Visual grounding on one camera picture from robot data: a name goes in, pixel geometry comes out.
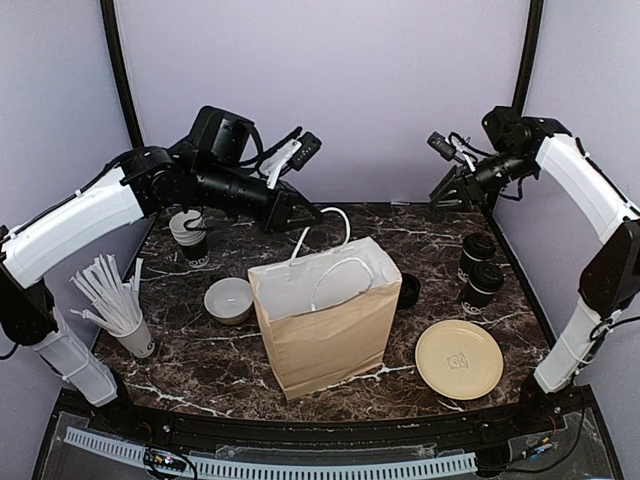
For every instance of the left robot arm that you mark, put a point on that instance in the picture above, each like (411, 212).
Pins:
(221, 163)

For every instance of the brown paper bag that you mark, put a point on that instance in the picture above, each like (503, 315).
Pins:
(326, 317)

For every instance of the black frame post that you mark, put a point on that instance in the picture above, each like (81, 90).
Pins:
(526, 65)
(119, 72)

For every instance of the cup of wrapped straws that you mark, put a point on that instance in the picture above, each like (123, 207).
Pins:
(115, 303)

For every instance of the white cable duct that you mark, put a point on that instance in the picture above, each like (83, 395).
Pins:
(246, 463)

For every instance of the stack of black lids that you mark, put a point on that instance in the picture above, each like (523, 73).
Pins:
(409, 292)

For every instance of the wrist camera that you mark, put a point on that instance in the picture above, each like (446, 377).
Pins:
(452, 151)
(292, 153)

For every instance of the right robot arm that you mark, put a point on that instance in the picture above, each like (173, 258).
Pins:
(528, 146)

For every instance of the yellow plate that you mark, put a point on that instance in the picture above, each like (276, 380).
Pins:
(459, 360)

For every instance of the black coffee cup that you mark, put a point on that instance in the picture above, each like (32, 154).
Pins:
(474, 301)
(468, 260)

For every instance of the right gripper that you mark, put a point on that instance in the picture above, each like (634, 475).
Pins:
(469, 188)

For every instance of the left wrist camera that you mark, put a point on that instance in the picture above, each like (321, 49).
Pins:
(292, 153)

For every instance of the right black frame post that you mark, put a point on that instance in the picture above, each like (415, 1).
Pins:
(526, 65)

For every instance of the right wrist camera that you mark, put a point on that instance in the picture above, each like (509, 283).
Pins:
(452, 151)

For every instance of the white ceramic bowl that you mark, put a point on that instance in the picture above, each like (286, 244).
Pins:
(229, 300)

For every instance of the black front rail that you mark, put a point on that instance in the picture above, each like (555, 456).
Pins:
(480, 428)

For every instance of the left black frame post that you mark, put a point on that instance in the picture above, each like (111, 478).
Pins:
(119, 72)

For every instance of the stack of paper cups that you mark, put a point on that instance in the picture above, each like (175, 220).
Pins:
(188, 230)

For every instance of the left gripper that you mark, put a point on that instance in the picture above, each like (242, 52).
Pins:
(278, 217)

